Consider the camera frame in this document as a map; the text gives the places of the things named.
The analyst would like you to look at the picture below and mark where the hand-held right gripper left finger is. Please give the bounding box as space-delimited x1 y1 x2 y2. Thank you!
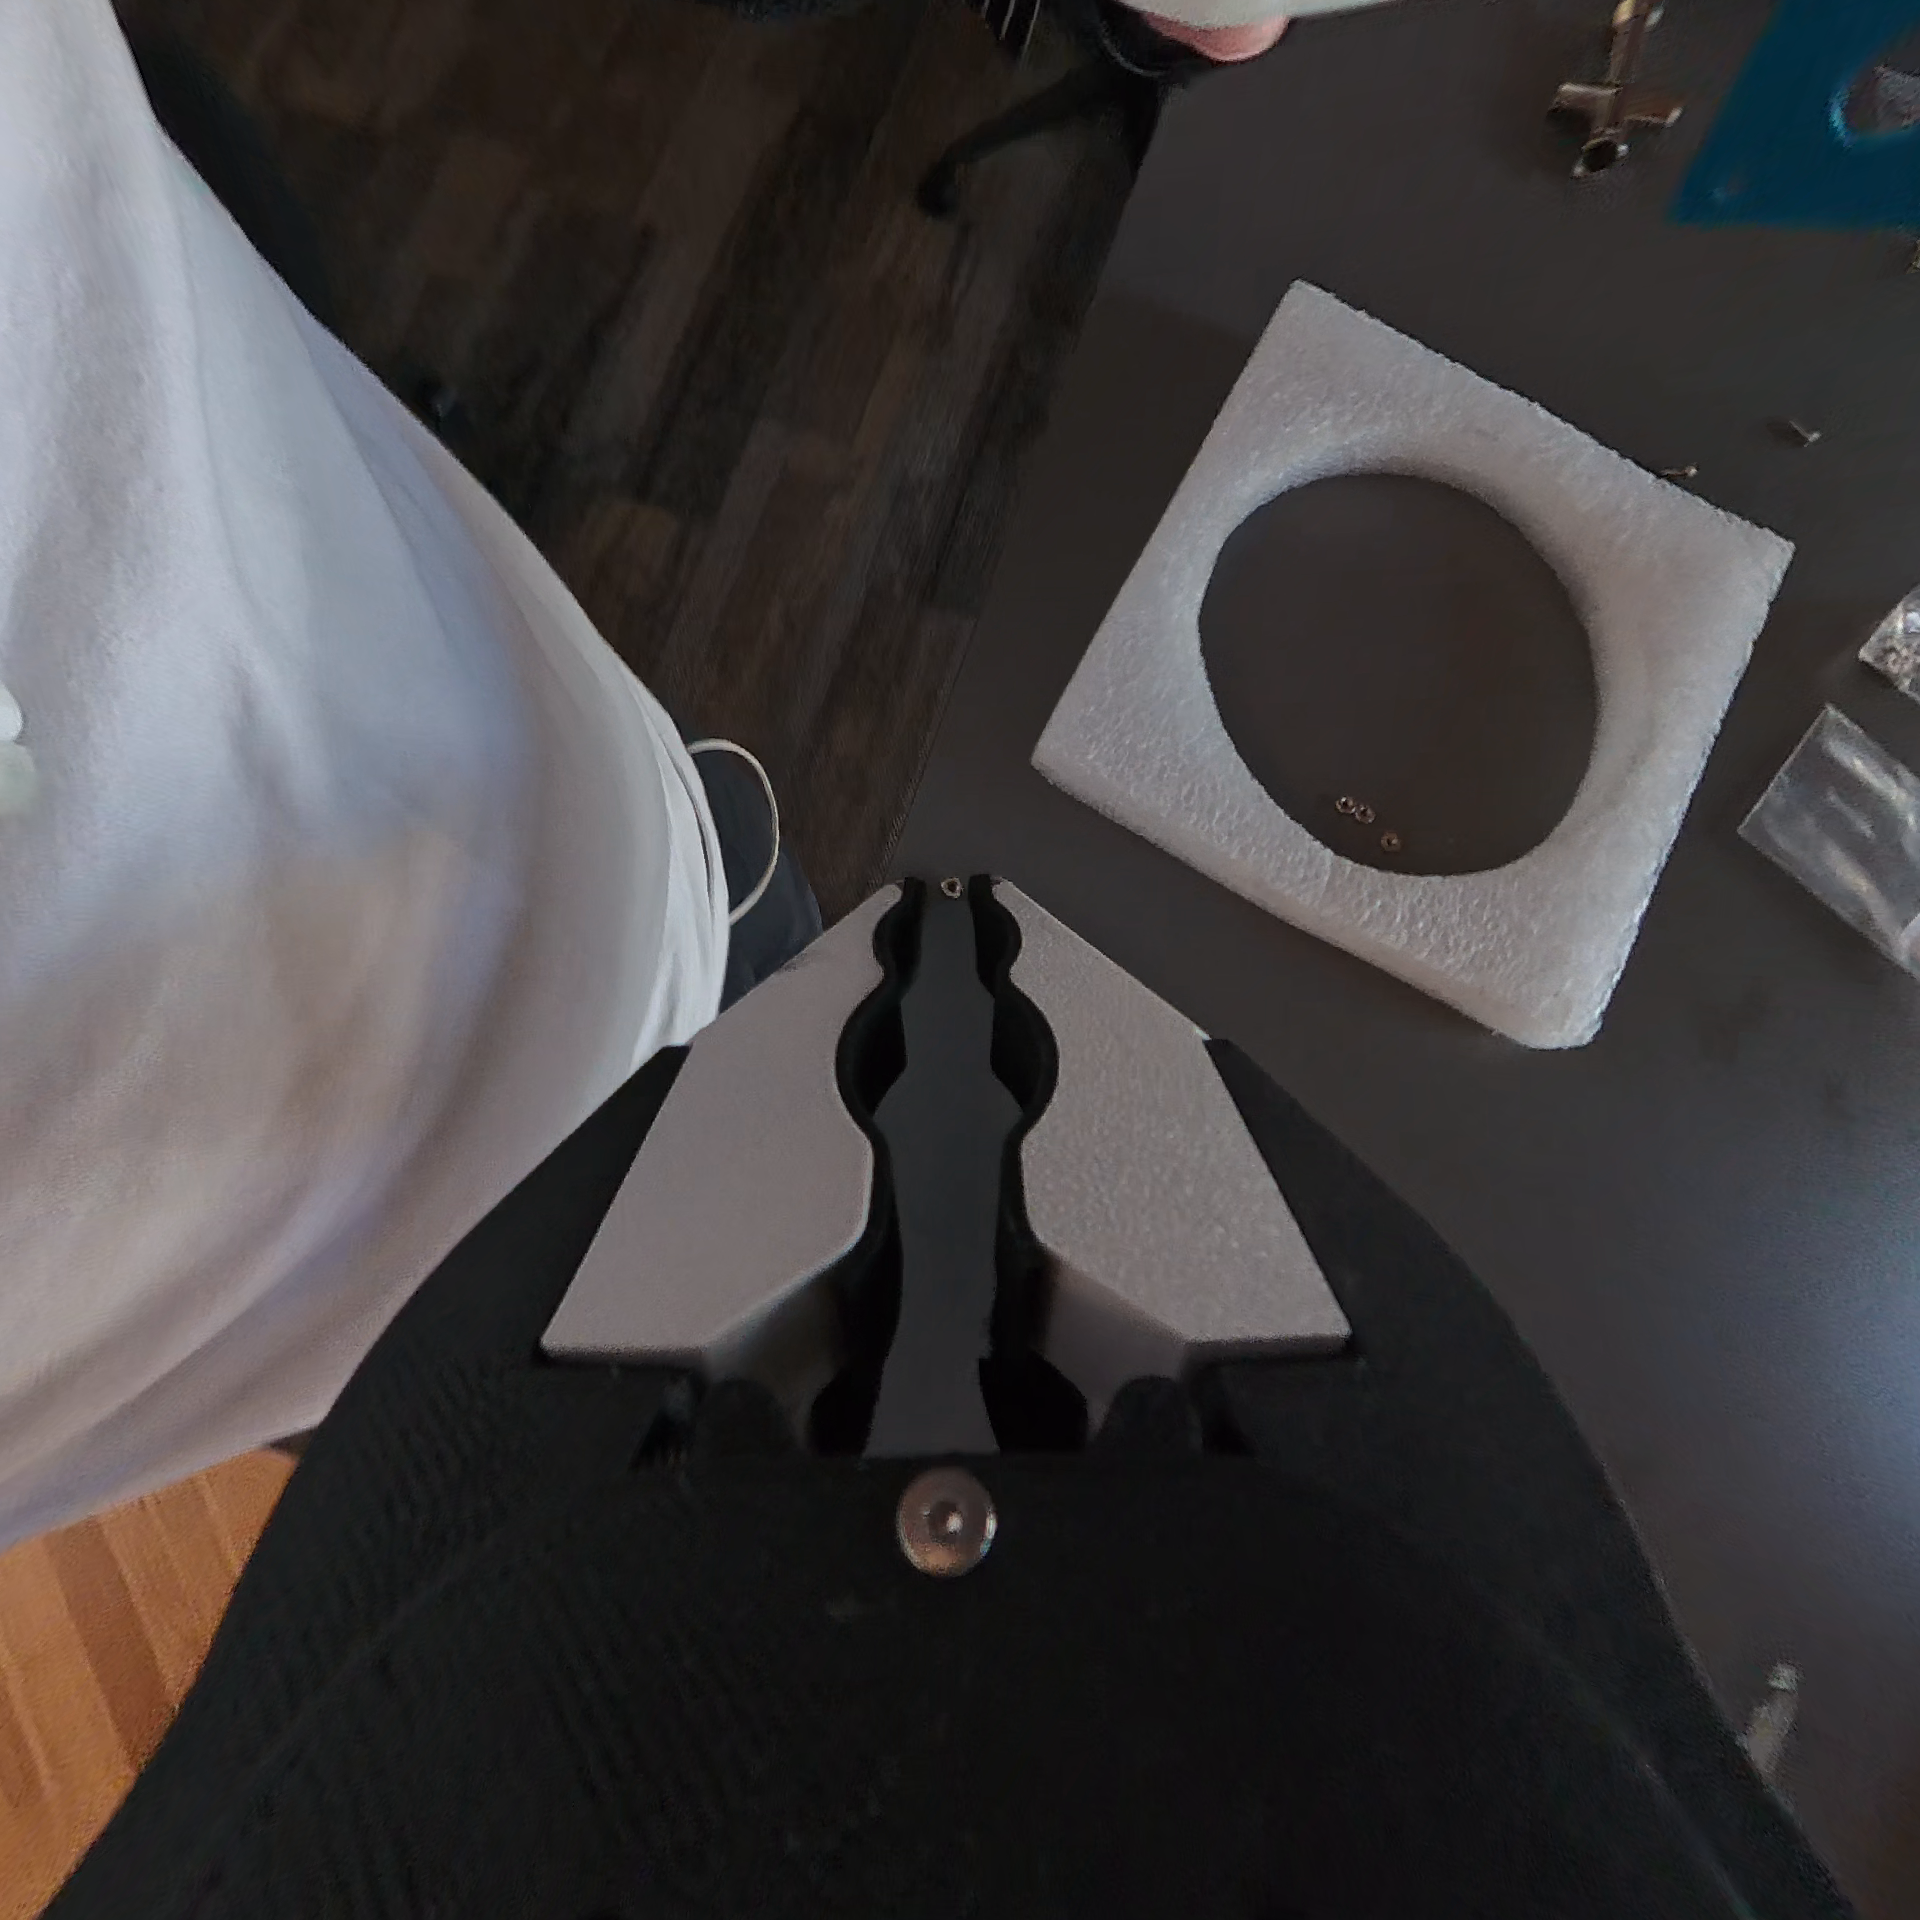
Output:
536 880 923 1448

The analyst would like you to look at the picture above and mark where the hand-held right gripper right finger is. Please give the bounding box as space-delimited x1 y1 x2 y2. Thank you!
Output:
967 872 1356 1448

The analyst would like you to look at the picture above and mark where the dark grey desk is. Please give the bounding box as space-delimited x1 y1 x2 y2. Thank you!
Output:
816 0 1920 1920

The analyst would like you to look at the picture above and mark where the person's dark shoe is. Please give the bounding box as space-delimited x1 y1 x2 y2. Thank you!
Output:
689 736 828 1021

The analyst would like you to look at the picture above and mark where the clear plastic bag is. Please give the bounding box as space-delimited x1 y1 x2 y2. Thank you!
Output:
1739 703 1920 975

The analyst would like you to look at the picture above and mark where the black chair base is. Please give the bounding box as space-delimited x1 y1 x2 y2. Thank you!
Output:
920 0 1187 212

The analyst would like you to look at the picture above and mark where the blue metal plate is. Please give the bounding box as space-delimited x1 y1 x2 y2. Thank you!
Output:
1668 0 1920 241

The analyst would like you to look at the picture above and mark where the white foam frame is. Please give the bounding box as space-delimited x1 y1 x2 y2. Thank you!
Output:
1031 279 1797 1048

